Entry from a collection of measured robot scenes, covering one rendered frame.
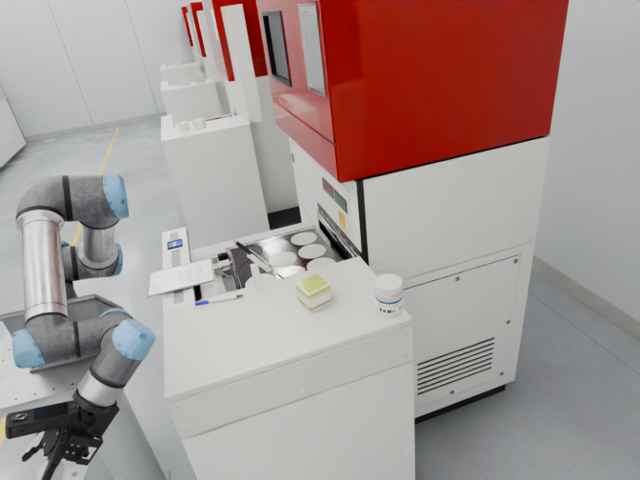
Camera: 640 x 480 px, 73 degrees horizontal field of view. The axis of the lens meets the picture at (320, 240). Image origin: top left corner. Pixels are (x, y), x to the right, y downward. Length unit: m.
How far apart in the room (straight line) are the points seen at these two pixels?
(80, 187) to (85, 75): 8.21
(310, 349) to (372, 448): 0.46
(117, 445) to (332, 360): 0.99
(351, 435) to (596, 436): 1.22
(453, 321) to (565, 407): 0.76
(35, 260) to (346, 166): 0.79
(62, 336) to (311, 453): 0.73
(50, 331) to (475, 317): 1.43
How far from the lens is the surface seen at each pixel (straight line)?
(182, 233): 1.78
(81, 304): 1.44
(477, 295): 1.77
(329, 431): 1.31
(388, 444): 1.46
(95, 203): 1.21
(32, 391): 1.54
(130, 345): 0.90
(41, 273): 1.08
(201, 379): 1.09
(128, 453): 1.91
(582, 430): 2.27
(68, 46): 9.38
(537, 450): 2.15
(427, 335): 1.75
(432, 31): 1.31
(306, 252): 1.58
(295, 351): 1.08
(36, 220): 1.17
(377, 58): 1.24
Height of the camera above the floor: 1.70
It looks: 29 degrees down
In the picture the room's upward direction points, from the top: 7 degrees counter-clockwise
